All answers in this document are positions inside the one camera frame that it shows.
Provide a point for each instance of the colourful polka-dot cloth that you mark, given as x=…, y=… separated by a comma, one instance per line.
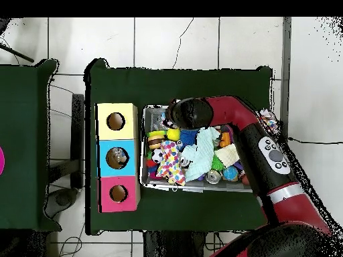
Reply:
x=171, y=163

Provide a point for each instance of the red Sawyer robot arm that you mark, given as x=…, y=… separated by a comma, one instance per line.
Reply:
x=230, y=112

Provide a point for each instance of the wooden box with three holes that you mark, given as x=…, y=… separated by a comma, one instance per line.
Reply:
x=130, y=150

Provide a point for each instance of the shallow clear mesh bin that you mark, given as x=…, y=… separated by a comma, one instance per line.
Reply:
x=153, y=184

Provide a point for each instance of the yellow ball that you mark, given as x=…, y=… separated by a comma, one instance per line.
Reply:
x=173, y=134

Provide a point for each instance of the wooden burger toy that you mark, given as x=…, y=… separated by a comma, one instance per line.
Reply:
x=155, y=140

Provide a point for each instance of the small soccer ball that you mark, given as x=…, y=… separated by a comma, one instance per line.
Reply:
x=156, y=155

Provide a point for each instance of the mint green knit cloth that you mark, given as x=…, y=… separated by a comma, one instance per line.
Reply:
x=202, y=152

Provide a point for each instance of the green spiky ball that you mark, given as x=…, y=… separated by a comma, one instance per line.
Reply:
x=217, y=163

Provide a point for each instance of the cream cloth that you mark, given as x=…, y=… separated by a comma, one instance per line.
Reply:
x=228, y=155

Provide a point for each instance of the dark green tablecloth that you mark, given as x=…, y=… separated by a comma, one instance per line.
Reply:
x=134, y=85

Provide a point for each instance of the black floor stand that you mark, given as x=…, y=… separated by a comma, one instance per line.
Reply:
x=77, y=139

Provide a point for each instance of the dark green side table cloth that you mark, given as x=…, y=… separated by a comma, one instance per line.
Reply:
x=32, y=160

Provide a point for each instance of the black tripod leg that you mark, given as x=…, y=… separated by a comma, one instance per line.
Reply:
x=16, y=53

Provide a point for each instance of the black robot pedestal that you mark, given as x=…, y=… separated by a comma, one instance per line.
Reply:
x=177, y=246

